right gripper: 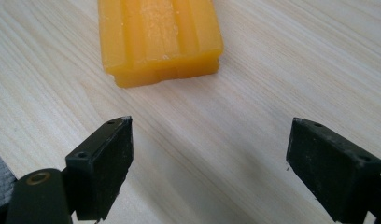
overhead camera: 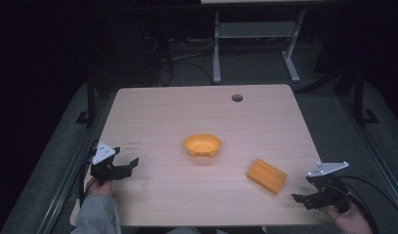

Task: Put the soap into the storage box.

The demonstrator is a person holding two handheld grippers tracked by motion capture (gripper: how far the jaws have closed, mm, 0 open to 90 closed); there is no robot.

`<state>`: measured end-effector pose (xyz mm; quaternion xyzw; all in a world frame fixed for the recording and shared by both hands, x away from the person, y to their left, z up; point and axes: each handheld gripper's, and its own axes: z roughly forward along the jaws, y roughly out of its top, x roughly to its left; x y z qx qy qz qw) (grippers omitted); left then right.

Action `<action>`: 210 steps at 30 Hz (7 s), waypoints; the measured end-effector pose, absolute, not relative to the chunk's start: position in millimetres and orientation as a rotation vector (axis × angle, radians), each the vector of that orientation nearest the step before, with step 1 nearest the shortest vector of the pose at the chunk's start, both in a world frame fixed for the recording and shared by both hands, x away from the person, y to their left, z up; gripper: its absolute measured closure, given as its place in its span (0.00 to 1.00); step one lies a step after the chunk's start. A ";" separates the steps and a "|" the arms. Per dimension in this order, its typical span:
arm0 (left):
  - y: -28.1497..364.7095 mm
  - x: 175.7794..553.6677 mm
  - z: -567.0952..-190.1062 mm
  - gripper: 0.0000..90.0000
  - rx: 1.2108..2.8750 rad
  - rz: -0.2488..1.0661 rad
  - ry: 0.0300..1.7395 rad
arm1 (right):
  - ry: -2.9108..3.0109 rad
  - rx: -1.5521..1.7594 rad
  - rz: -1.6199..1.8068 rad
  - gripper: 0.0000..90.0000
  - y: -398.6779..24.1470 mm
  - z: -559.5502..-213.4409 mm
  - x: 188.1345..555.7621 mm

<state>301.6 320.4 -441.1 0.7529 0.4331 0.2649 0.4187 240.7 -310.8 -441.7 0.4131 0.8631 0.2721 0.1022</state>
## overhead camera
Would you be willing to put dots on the aluminium floor rail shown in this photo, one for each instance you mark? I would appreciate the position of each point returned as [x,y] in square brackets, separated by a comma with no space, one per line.
[67,182]
[379,156]

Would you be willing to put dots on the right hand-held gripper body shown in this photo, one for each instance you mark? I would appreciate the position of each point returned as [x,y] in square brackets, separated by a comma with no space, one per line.
[328,183]

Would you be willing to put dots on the orange rectangular block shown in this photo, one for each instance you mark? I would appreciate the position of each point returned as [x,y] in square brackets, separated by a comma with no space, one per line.
[267,175]

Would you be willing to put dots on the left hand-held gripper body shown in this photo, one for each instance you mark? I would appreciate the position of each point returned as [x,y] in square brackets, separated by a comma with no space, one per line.
[103,164]

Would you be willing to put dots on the orange plastic bowl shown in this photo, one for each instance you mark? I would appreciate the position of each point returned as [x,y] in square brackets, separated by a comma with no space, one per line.
[202,145]

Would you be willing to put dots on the person's left hand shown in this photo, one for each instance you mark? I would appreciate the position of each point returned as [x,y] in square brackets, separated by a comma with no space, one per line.
[99,188]

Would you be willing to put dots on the white metal desk frame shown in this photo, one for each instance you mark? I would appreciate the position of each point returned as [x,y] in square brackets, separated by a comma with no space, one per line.
[255,30]

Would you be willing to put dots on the black metal stand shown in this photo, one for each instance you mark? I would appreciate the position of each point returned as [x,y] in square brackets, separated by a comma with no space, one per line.
[90,104]
[359,100]

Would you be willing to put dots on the person's right hand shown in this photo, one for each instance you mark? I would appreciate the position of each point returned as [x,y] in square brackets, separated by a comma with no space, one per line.
[350,221]

